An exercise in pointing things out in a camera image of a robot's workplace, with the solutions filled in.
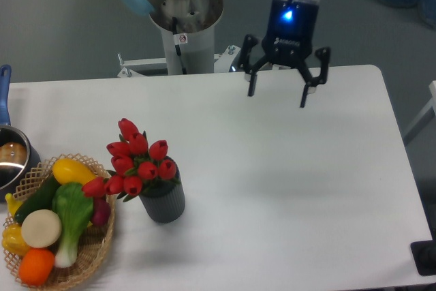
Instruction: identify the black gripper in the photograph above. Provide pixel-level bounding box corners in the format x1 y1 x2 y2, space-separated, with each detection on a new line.
237 0 331 108

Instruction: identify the black device at table edge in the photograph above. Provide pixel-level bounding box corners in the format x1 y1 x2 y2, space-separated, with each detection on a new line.
410 240 435 276

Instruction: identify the woven wicker basket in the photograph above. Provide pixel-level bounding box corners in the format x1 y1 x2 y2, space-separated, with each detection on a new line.
1 154 116 290

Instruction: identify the orange fruit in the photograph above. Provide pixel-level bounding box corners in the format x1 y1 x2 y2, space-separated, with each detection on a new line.
18 248 55 286

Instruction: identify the white frame at right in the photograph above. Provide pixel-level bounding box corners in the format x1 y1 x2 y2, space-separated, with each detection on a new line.
403 81 435 147

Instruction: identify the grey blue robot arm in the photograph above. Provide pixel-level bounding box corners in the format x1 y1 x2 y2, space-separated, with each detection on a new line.
121 0 330 95

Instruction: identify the dark grey ribbed vase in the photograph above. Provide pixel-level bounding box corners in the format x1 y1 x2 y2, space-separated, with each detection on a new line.
139 156 185 224

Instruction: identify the green bok choy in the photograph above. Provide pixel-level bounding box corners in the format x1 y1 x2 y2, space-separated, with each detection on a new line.
52 182 93 269

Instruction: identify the yellow squash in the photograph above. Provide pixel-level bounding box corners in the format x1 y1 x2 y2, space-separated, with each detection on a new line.
52 158 97 185

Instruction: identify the green cucumber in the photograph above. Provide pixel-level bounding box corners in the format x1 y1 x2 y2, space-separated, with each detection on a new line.
14 175 61 224

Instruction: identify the purple red radish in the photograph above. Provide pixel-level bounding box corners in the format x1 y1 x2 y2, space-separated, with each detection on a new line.
90 198 111 226

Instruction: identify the blue handled saucepan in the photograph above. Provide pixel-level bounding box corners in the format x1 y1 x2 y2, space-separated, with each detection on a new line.
1 64 40 203

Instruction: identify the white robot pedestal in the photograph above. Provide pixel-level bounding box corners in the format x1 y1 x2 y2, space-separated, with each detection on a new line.
118 0 240 78

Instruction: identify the yellow bell pepper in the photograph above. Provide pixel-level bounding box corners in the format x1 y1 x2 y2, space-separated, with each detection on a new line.
2 223 31 257

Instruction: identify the red tulip bouquet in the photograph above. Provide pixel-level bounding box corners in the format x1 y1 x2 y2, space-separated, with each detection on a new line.
82 118 181 202

